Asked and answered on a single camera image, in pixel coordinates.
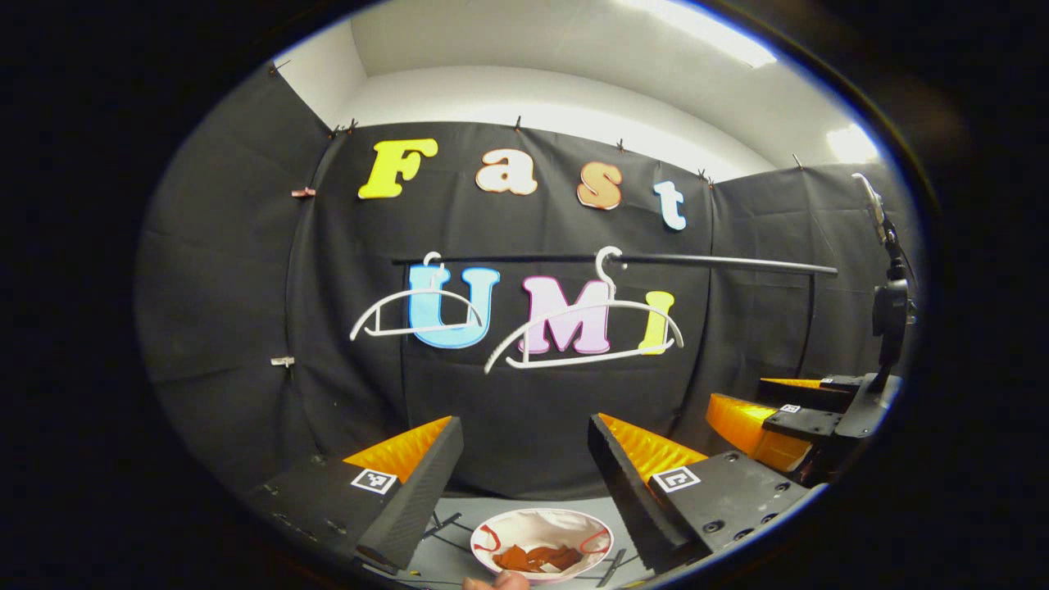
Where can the white plastic hanger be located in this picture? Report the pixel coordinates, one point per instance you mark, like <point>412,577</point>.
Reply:
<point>414,292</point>
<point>590,306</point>

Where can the long ceiling light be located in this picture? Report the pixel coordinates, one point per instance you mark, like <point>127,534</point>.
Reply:
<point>705,29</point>

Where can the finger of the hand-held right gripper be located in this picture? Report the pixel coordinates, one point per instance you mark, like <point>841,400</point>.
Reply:
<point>819,392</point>
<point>807,422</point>

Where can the small ceiling light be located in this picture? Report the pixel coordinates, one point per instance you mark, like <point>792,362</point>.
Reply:
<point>852,143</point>

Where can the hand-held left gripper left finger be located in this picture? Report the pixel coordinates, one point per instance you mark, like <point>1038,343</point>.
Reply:
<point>418,492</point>

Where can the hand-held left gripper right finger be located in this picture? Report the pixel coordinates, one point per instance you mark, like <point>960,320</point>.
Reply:
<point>631,492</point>

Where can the black clothes rack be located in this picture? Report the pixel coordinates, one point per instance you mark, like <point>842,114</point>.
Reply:
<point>721,262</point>

